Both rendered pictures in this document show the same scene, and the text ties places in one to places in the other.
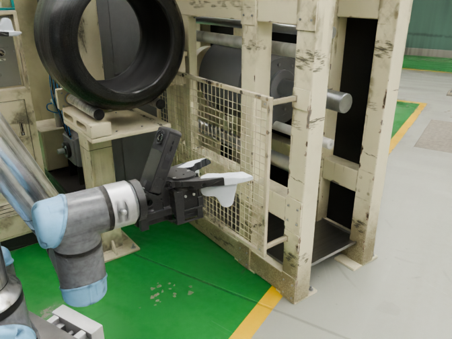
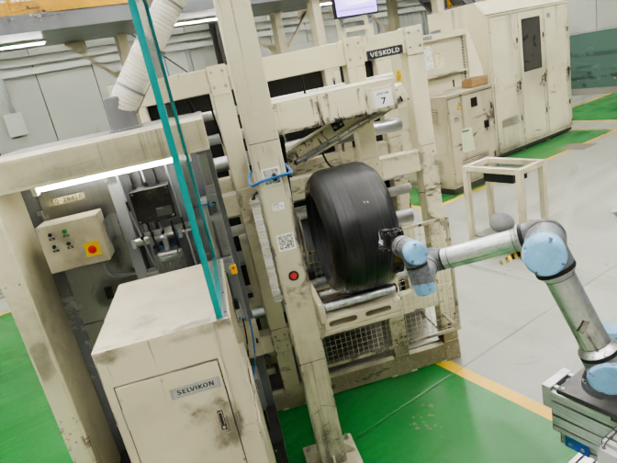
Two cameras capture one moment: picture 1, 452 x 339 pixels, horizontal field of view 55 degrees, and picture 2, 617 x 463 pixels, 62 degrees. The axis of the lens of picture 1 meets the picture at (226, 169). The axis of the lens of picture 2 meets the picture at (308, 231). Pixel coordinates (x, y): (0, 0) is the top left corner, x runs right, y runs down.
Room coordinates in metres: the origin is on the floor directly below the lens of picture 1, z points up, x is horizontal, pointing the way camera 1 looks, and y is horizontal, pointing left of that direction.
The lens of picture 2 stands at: (0.99, 2.51, 1.90)
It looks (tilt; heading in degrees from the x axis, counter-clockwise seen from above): 17 degrees down; 298
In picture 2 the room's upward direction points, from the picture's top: 12 degrees counter-clockwise
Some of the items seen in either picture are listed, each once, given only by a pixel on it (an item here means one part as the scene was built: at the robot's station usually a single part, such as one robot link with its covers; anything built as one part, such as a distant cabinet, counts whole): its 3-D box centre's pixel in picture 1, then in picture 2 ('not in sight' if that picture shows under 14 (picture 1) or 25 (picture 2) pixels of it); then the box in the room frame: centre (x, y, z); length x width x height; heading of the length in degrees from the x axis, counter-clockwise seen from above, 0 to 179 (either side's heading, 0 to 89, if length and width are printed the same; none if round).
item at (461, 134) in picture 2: not in sight; (457, 139); (2.24, -4.43, 0.62); 0.91 x 0.58 x 1.25; 58
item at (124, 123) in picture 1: (116, 122); (353, 306); (1.91, 0.50, 0.80); 0.37 x 0.36 x 0.02; 127
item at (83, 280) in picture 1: (79, 264); not in sight; (0.61, 0.25, 0.94); 0.11 x 0.08 x 0.11; 32
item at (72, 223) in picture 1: (72, 218); not in sight; (0.60, 0.24, 1.04); 0.11 x 0.08 x 0.09; 123
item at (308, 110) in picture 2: not in sight; (329, 106); (1.99, 0.19, 1.71); 0.61 x 0.25 x 0.15; 37
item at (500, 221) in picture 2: not in sight; (505, 206); (1.47, -2.12, 0.40); 0.60 x 0.35 x 0.80; 148
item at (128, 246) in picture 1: (107, 244); (332, 456); (2.11, 0.67, 0.02); 0.27 x 0.27 x 0.04; 37
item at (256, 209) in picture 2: not in sight; (267, 251); (2.16, 0.75, 1.19); 0.05 x 0.04 x 0.48; 127
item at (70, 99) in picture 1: (84, 105); (359, 298); (1.82, 0.61, 0.90); 0.35 x 0.05 x 0.05; 37
